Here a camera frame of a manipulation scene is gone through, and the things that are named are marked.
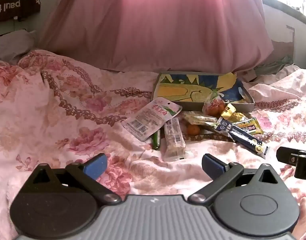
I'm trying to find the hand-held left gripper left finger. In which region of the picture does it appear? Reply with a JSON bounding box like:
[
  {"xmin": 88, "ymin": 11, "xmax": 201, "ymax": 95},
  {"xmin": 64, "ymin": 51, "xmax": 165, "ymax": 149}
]
[{"xmin": 25, "ymin": 153, "xmax": 122, "ymax": 204}]

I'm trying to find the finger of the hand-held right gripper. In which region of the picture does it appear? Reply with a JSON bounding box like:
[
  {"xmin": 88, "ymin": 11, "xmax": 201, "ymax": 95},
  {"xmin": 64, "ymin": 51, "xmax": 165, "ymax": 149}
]
[{"xmin": 276, "ymin": 146, "xmax": 306, "ymax": 181}]

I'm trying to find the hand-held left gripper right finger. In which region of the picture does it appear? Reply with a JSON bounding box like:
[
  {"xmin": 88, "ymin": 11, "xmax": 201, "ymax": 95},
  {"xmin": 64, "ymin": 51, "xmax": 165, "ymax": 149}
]
[{"xmin": 188, "ymin": 154, "xmax": 285, "ymax": 204}]

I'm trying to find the small tangerine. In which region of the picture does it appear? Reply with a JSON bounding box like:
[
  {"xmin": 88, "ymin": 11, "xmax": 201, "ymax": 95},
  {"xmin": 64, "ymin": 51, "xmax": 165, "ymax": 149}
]
[{"xmin": 187, "ymin": 124, "xmax": 201, "ymax": 137}]

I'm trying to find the dark blue snack packet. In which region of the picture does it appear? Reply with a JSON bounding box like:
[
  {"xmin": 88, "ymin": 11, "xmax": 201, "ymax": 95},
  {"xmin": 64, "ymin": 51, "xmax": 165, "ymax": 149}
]
[{"xmin": 214, "ymin": 118, "xmax": 269, "ymax": 160}]

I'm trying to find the clear grain bar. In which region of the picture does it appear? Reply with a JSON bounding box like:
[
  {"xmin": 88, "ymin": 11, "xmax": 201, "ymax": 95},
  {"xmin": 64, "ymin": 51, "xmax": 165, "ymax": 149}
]
[{"xmin": 164, "ymin": 117, "xmax": 188, "ymax": 162}]

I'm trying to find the yellow packet with black label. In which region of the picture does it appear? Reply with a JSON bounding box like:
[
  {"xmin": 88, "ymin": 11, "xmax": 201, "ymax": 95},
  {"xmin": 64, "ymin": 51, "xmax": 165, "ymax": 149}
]
[{"xmin": 233, "ymin": 117, "xmax": 264, "ymax": 135}]

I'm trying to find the clear cracker packet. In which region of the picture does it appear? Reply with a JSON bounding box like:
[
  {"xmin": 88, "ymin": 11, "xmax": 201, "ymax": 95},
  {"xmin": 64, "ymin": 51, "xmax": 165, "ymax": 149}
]
[{"xmin": 181, "ymin": 111, "xmax": 218, "ymax": 126}]

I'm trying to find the clear bag of orange snacks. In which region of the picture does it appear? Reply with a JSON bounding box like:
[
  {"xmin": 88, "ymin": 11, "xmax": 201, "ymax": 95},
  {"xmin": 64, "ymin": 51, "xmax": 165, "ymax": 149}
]
[{"xmin": 202, "ymin": 91, "xmax": 226, "ymax": 118}]

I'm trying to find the grey cardboard box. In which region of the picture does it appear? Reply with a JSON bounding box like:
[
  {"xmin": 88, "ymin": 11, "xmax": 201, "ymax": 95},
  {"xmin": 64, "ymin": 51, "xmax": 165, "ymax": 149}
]
[{"xmin": 151, "ymin": 72, "xmax": 255, "ymax": 112}]

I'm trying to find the white green snack packet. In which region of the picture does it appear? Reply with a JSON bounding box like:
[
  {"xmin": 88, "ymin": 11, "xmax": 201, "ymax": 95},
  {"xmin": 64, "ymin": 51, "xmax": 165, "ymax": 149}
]
[{"xmin": 121, "ymin": 99, "xmax": 183, "ymax": 142}]

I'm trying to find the yellow blue printed paper liner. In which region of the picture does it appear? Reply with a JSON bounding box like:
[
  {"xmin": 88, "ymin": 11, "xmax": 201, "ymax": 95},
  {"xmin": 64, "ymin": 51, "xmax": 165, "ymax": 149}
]
[{"xmin": 155, "ymin": 72, "xmax": 246, "ymax": 104}]

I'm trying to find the grey green cloth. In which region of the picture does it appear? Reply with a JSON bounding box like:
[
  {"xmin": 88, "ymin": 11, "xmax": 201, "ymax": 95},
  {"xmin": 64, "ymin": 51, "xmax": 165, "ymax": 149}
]
[{"xmin": 254, "ymin": 55, "xmax": 295, "ymax": 77}]

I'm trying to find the grey pillow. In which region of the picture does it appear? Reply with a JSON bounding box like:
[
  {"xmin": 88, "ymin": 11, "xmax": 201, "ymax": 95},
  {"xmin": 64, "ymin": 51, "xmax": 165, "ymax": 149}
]
[{"xmin": 0, "ymin": 29, "xmax": 37, "ymax": 61}]

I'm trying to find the pink curtain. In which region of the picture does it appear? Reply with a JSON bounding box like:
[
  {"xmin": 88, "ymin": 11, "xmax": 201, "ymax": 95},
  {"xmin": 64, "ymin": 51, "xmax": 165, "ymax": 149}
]
[{"xmin": 40, "ymin": 0, "xmax": 275, "ymax": 74}]

